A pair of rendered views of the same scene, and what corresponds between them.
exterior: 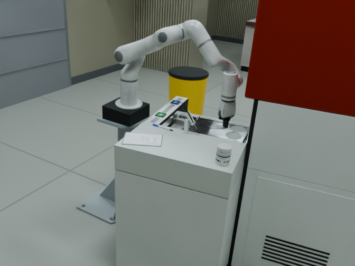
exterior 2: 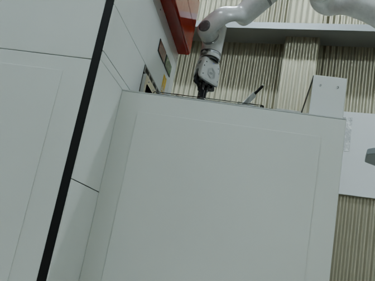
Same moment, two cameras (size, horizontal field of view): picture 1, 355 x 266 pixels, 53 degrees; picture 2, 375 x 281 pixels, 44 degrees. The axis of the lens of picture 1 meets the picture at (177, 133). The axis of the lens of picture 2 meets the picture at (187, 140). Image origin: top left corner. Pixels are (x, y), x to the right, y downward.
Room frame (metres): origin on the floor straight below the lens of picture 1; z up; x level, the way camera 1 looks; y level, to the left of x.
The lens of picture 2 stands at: (3.64, -0.58, 0.40)
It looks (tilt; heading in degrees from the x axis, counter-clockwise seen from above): 14 degrees up; 171
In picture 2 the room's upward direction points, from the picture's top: 11 degrees clockwise
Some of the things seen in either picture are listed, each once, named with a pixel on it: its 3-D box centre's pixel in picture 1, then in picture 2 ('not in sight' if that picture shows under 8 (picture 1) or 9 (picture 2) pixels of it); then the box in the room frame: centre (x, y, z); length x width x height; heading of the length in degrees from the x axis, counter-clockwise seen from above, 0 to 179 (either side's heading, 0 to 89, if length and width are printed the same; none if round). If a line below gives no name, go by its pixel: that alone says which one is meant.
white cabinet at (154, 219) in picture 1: (191, 199); (219, 258); (1.99, -0.12, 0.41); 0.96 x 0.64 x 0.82; 161
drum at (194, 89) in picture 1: (186, 101); not in sight; (4.00, -0.08, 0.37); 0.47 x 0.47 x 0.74
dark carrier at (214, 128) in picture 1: (217, 132); not in sight; (2.03, -0.25, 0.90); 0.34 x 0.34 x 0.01; 71
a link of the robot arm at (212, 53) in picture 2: (228, 96); (209, 57); (1.93, -0.28, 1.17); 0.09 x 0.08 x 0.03; 121
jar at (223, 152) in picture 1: (223, 154); not in sight; (1.52, -0.23, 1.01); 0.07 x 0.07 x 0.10
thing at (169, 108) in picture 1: (167, 118); (315, 126); (2.21, 0.07, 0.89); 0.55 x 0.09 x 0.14; 161
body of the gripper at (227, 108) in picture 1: (227, 106); (206, 71); (1.93, -0.28, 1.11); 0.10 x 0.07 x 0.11; 121
